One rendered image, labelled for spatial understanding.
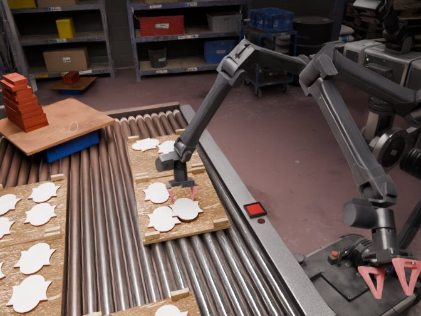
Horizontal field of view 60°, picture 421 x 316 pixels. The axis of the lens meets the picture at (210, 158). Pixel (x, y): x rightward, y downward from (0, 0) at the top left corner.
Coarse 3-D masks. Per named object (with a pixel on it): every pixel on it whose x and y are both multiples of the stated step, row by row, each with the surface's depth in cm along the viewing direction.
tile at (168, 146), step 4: (164, 144) 196; (168, 144) 196; (172, 144) 196; (160, 148) 193; (164, 148) 193; (168, 148) 192; (172, 148) 192; (160, 152) 189; (164, 152) 189; (168, 152) 189
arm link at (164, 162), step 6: (174, 150) 151; (162, 156) 146; (168, 156) 147; (174, 156) 148; (186, 156) 145; (156, 162) 149; (162, 162) 145; (168, 162) 147; (156, 168) 150; (162, 168) 146; (168, 168) 148
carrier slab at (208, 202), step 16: (192, 176) 175; (208, 176) 175; (176, 192) 164; (208, 192) 163; (144, 208) 155; (208, 208) 154; (144, 224) 146; (176, 224) 146; (192, 224) 146; (208, 224) 145; (144, 240) 139; (160, 240) 140
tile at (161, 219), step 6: (156, 210) 152; (162, 210) 152; (168, 210) 152; (150, 216) 149; (156, 216) 149; (162, 216) 149; (168, 216) 149; (150, 222) 146; (156, 222) 146; (162, 222) 146; (168, 222) 146; (174, 222) 146; (156, 228) 143; (162, 228) 143; (168, 228) 142
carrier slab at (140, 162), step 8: (168, 136) 210; (176, 136) 210; (128, 144) 203; (160, 144) 202; (128, 152) 196; (136, 152) 195; (144, 152) 195; (152, 152) 195; (136, 160) 189; (144, 160) 189; (152, 160) 188; (192, 160) 187; (200, 160) 187; (136, 168) 182; (144, 168) 182; (152, 168) 182; (152, 176) 176; (160, 176) 176; (168, 176) 177
